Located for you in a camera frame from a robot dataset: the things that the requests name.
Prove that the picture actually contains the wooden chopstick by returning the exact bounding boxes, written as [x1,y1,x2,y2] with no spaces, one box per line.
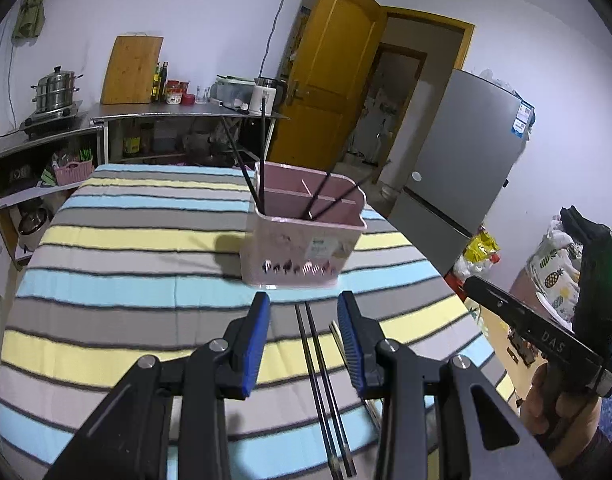
[329,321,381,431]

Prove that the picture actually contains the black chopstick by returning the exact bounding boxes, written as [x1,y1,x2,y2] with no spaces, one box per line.
[258,92,267,214]
[295,304,343,480]
[305,302,357,479]
[220,117,263,212]
[311,182,361,221]
[300,170,332,220]

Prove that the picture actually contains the steel kitchen counter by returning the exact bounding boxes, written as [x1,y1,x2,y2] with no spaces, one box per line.
[0,100,290,266]

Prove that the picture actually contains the person right hand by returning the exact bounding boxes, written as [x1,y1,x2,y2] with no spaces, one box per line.
[520,364,601,467]

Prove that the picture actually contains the pineapple print fabric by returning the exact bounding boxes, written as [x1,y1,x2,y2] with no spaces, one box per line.
[525,216,583,330]

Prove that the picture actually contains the pink plastic utensil basket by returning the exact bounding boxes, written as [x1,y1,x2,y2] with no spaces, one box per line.
[240,162,367,288]

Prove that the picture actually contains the striped tablecloth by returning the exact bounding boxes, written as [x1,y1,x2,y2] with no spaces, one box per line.
[0,165,514,479]

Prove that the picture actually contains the yellow snack bag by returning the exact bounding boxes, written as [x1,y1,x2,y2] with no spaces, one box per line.
[463,228,500,274]

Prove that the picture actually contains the yellow wooden door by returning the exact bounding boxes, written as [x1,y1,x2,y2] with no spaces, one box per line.
[269,0,387,171]

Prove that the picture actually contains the grey refrigerator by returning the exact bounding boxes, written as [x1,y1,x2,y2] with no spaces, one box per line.
[388,70,535,275]

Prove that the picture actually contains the white electric kettle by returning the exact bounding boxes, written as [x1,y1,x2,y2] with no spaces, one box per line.
[248,77,287,116]

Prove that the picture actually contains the red jar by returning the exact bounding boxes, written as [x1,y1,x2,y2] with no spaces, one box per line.
[164,79,195,105]

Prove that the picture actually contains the dark oil bottles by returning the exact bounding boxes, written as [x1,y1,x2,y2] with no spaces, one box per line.
[150,61,168,103]

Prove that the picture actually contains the wooden cutting board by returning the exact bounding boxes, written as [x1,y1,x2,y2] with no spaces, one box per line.
[100,35,164,105]

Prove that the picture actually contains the steel steamer pot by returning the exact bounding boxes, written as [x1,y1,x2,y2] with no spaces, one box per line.
[31,65,82,114]

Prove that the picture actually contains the green hanging cloth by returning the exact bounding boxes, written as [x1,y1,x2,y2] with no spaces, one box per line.
[12,0,45,44]

